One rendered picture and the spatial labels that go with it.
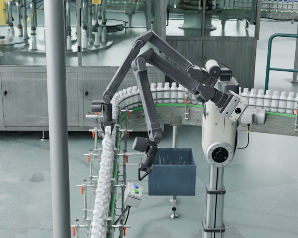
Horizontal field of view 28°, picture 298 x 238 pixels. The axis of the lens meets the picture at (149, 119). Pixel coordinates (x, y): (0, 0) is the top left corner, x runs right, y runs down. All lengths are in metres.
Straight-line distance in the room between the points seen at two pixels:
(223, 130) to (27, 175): 3.16
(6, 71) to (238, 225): 3.14
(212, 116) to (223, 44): 5.33
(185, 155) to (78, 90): 2.79
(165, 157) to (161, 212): 1.24
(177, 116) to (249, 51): 3.84
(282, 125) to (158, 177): 1.40
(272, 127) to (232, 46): 3.85
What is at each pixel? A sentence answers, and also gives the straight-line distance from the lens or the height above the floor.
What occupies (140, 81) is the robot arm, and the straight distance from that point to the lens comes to 3.01.
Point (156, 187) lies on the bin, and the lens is 3.91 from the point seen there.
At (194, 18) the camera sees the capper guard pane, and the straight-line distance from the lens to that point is 8.50.
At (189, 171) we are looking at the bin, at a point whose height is 0.90.
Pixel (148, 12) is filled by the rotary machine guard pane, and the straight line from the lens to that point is 6.54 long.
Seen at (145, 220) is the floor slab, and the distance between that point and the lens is 5.17.
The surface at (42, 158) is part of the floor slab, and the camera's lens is 6.50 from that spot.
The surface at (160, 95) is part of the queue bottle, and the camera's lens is 4.95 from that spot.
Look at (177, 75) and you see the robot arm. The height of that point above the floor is 1.69.
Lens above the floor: 2.44
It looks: 18 degrees down
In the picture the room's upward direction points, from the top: 1 degrees clockwise
